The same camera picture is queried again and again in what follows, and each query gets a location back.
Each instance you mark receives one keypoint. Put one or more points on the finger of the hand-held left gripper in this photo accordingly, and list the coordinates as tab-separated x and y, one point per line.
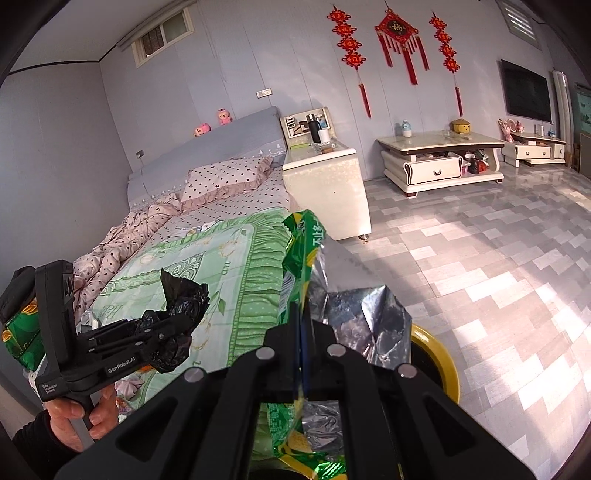
147	346
113	330

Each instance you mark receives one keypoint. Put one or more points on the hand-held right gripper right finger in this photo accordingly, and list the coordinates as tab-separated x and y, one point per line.
323	364

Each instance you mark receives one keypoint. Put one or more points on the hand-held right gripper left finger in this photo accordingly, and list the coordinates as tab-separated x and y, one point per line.
281	364

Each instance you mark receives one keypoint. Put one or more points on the green snack packet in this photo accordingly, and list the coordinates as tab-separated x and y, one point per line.
351	318

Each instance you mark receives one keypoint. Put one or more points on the black plastic bag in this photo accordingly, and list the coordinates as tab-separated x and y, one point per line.
184	300

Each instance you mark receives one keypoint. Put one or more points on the yellow trash bin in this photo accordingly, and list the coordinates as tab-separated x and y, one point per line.
443	360

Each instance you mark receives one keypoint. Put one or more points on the person's left forearm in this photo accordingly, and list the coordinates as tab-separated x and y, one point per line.
37	452

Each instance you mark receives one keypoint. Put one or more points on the person's left hand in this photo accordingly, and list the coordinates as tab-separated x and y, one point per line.
62	427

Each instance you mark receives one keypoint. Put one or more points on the green orange printed packet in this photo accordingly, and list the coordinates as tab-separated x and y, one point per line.
21	332

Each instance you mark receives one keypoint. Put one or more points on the pink polka dot duvet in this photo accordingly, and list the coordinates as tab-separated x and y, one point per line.
120	240

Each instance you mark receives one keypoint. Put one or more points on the green printed quilt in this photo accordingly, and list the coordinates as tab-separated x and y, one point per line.
221	258

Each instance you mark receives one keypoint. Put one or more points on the polka dot bed sheet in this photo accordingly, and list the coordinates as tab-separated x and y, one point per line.
258	194

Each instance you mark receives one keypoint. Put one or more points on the white nightstand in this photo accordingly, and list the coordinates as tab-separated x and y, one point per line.
323	189

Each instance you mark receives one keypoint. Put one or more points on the polka dot pillow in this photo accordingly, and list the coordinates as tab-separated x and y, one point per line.
221	177

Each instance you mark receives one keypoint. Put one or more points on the grey bed headboard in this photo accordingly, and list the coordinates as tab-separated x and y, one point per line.
203	143

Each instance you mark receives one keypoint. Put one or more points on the pink plush toy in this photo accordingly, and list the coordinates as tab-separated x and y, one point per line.
201	129
225	116

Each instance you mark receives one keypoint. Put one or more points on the white dresser with drawers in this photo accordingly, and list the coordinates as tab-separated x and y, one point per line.
434	166

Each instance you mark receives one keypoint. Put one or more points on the white cup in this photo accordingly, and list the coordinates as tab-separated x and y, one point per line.
325	136

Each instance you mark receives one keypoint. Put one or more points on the black bottle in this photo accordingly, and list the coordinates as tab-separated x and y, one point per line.
314	129

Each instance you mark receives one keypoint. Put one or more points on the yellow lidded container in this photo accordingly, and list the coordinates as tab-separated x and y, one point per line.
460	126

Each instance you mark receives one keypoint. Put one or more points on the white television cabinet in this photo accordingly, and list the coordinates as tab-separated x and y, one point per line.
531	150

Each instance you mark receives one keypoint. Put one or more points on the pink toy figure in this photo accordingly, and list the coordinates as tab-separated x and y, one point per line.
508	129

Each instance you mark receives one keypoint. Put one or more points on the long red knot decoration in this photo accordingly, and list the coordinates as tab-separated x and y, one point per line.
447	46
352	46

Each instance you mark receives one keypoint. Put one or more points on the red diamond tassel decoration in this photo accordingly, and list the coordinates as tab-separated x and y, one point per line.
398	30

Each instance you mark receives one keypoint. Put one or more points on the white standing air conditioner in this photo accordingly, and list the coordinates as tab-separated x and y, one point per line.
561	101

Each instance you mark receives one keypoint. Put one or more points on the white wall socket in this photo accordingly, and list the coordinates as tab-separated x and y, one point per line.
263	93

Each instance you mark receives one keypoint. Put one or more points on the small wall window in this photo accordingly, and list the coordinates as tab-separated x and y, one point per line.
161	37

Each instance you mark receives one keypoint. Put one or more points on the black wall television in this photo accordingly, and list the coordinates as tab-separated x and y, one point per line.
526	90

